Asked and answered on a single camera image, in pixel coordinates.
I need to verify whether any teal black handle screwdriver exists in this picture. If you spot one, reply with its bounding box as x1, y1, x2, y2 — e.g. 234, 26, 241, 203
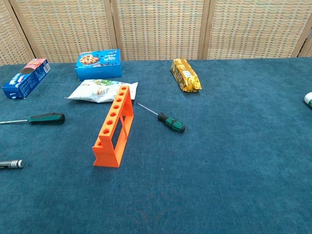
0, 112, 66, 126

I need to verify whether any black silver-tipped tool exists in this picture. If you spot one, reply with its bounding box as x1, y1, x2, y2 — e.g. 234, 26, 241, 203
0, 159, 26, 170

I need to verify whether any orange bit holder block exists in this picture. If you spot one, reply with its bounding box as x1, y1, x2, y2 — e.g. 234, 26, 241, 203
92, 85, 135, 168

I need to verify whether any gold foil snack package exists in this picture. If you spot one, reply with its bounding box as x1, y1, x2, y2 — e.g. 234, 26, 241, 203
170, 58, 202, 93

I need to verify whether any blue table mat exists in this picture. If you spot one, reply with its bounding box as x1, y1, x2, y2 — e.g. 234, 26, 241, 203
0, 57, 312, 234

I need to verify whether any white snack bag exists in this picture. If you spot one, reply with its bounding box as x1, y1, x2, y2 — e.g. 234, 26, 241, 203
64, 79, 139, 103

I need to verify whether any blue chocolate chip cookie box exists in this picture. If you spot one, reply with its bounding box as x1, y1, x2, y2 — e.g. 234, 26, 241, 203
75, 49, 123, 81

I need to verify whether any woven folding screen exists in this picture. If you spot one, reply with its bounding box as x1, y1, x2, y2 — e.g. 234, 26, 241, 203
0, 0, 312, 66

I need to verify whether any blue Oreo cookie box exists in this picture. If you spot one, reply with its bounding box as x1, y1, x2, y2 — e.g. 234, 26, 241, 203
1, 58, 51, 100

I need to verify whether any white green bottle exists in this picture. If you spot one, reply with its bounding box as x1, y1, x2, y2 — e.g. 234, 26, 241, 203
303, 92, 312, 109

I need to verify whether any green black handle screwdriver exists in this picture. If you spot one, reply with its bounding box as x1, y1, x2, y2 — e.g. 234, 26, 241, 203
135, 101, 186, 133

